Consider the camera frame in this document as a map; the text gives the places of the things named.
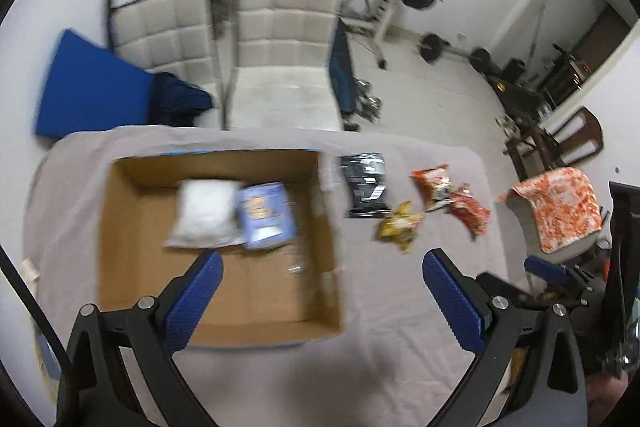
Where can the white weight bench rack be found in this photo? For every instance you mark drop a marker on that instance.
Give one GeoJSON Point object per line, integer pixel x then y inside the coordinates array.
{"type": "Point", "coordinates": [382, 14]}

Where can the cardboard box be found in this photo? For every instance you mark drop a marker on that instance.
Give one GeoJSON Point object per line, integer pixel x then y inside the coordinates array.
{"type": "Point", "coordinates": [215, 252]}

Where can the brown wooden chair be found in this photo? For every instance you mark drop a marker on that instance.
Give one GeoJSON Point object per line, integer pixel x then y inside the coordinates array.
{"type": "Point", "coordinates": [577, 134]}

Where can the white soft packet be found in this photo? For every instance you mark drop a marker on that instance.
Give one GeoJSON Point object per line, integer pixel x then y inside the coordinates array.
{"type": "Point", "coordinates": [207, 213]}

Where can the dark blue cloth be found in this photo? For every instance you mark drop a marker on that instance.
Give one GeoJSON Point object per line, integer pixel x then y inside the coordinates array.
{"type": "Point", "coordinates": [177, 99]}

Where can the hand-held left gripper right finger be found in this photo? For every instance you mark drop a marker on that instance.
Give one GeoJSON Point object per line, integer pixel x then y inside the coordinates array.
{"type": "Point", "coordinates": [455, 302]}

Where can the chrome dumbbells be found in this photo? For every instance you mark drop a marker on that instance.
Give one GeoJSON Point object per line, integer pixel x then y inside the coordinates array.
{"type": "Point", "coordinates": [367, 99]}

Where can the blue snack packet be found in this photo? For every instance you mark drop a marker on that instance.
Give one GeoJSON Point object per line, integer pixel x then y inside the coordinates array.
{"type": "Point", "coordinates": [267, 216]}

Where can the black snack packet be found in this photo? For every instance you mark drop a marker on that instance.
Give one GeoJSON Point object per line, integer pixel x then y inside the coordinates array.
{"type": "Point", "coordinates": [364, 184]}

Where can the blue folded mat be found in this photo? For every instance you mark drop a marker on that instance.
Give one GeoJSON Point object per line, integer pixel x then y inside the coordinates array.
{"type": "Point", "coordinates": [341, 72]}

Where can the white padded chair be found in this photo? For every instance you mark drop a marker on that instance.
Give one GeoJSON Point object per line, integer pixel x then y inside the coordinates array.
{"type": "Point", "coordinates": [285, 57]}
{"type": "Point", "coordinates": [165, 39]}

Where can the red snack packet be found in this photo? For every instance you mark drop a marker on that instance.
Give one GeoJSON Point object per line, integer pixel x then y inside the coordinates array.
{"type": "Point", "coordinates": [467, 212]}

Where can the yellow snack packet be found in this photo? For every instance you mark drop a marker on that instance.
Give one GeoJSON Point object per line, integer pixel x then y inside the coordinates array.
{"type": "Point", "coordinates": [400, 224]}

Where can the short barbell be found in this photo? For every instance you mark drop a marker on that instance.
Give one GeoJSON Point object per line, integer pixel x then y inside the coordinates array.
{"type": "Point", "coordinates": [452, 50]}

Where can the dark shelf unit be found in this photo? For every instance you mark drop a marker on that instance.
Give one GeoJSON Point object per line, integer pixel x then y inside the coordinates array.
{"type": "Point", "coordinates": [567, 74]}

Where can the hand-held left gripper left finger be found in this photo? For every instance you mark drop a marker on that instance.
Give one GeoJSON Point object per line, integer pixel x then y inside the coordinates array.
{"type": "Point", "coordinates": [195, 302]}

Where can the blue foam mat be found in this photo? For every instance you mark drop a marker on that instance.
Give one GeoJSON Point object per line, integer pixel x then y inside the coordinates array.
{"type": "Point", "coordinates": [90, 89]}

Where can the orange floral cushion chair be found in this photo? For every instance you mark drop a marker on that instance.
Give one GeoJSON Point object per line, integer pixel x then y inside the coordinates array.
{"type": "Point", "coordinates": [562, 207]}

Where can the dark low table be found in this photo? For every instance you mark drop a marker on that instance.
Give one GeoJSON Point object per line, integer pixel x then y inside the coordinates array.
{"type": "Point", "coordinates": [522, 107]}

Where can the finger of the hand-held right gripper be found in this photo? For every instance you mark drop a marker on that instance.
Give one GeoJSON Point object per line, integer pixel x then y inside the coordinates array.
{"type": "Point", "coordinates": [502, 284]}
{"type": "Point", "coordinates": [544, 266]}

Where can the orange snack packet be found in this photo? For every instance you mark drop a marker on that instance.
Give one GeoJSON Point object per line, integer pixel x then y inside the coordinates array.
{"type": "Point", "coordinates": [432, 184]}

